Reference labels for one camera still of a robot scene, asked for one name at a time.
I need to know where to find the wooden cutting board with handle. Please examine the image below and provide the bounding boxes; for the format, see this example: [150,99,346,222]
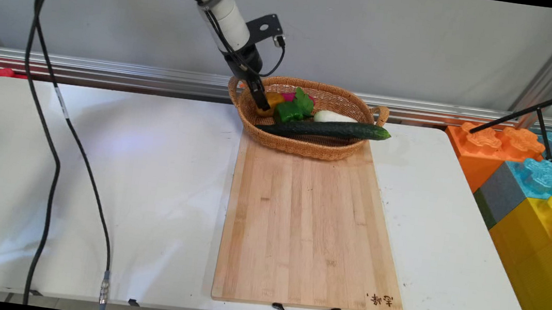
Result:
[209,125,422,310]

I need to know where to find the black tripod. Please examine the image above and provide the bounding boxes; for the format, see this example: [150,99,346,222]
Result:
[466,67,552,171]

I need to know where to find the thick black cable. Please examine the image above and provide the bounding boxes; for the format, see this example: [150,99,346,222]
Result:
[0,0,268,310]

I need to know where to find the aluminium rail along wall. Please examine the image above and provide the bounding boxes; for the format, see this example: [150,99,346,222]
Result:
[0,47,552,139]

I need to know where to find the silver black wrist camera mount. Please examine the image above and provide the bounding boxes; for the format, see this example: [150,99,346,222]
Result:
[243,11,290,51]

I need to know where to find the thin black cable with connector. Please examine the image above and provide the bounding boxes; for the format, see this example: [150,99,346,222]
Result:
[3,13,140,310]

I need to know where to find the yellow toy pepper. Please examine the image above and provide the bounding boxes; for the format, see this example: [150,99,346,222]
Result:
[256,90,287,120]

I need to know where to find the orange big toy block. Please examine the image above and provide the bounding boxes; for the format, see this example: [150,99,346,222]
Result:
[439,119,548,202]

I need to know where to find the white toy radish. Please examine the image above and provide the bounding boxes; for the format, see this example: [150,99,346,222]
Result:
[313,109,360,127]

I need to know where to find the woven wicker basket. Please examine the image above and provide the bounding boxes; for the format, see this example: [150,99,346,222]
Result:
[220,70,393,168]

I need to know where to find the grey big toy block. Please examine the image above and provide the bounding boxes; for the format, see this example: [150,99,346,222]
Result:
[469,158,531,235]

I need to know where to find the black camera usb cable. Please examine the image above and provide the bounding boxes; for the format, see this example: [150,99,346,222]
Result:
[258,33,289,80]

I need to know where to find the dark green cucumber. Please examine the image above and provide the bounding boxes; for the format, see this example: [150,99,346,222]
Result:
[255,111,393,149]

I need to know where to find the green toy pepper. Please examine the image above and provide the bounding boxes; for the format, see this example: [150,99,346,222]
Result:
[273,85,317,128]

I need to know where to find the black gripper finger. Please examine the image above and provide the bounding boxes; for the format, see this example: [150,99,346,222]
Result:
[246,72,275,113]

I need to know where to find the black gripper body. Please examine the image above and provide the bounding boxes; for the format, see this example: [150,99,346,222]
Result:
[221,40,268,85]

